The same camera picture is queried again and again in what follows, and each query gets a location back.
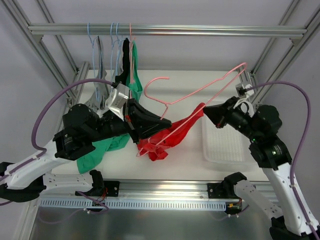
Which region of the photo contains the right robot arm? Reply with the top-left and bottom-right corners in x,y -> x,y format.
203,97 -> 320,240

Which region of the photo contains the blue wire hanger middle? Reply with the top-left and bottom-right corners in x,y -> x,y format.
109,22 -> 115,82

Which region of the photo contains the aluminium frame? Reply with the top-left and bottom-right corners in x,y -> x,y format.
246,0 -> 320,106
0,0 -> 91,106

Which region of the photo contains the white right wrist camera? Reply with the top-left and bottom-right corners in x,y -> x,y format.
235,82 -> 255,99

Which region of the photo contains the black left arm base bracket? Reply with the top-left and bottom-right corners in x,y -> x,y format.
82,169 -> 120,197

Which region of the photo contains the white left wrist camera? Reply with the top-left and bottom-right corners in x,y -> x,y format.
105,83 -> 130,121

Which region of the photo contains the aluminium front table rail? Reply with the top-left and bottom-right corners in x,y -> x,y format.
42,179 -> 278,201

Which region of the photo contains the aluminium frame left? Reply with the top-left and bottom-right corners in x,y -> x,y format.
0,0 -> 91,106

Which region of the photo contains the aluminium hanging rail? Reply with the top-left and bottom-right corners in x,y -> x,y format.
28,23 -> 307,39

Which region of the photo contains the red tank top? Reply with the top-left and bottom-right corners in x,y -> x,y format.
137,102 -> 205,161

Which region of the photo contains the white perforated plastic basket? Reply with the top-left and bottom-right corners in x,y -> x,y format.
201,115 -> 256,166

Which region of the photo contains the green shirt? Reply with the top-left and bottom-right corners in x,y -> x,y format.
76,38 -> 143,174

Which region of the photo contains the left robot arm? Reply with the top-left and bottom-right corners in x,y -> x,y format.
0,98 -> 172,203

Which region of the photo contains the pink wire hanger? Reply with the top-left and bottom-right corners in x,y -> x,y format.
135,62 -> 248,158

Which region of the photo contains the white slotted cable duct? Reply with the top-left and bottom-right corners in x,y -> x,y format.
39,198 -> 227,212

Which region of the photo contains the blue wire hanger right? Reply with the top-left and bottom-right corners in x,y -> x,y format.
115,22 -> 122,76

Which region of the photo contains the aluminium frame right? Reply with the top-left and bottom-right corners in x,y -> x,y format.
246,0 -> 320,106

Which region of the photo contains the grey tank top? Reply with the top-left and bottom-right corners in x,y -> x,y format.
85,36 -> 111,113

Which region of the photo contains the blue wire hanger left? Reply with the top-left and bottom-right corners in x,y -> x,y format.
87,22 -> 101,101

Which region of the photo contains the black tank top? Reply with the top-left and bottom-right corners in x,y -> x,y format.
115,38 -> 130,86

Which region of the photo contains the black right arm base bracket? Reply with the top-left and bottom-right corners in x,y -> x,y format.
207,172 -> 247,199

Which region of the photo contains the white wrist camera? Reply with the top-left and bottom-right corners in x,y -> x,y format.
105,83 -> 130,121
235,82 -> 255,99

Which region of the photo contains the blue wire hanger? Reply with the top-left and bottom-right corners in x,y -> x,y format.
87,22 -> 101,101
115,22 -> 122,76
109,22 -> 115,82

